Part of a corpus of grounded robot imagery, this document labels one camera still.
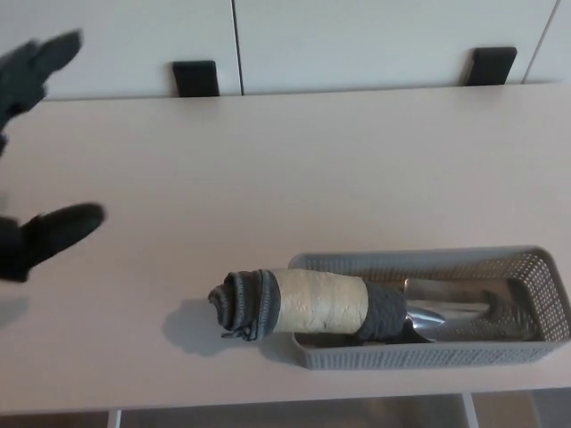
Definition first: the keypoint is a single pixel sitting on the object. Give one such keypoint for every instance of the white cabinet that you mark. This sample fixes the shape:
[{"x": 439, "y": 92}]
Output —
[{"x": 111, "y": 35}]

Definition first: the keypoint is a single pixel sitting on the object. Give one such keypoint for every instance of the grey perforated plastic container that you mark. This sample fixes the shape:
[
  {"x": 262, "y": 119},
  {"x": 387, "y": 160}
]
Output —
[{"x": 424, "y": 356}]

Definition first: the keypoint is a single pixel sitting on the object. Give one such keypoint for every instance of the white desk leg frame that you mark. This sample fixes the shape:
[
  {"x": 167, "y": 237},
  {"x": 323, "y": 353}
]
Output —
[
  {"x": 469, "y": 411},
  {"x": 114, "y": 420}
]

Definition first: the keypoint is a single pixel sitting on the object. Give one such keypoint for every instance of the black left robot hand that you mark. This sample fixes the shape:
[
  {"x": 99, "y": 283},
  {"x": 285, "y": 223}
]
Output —
[{"x": 27, "y": 76}]

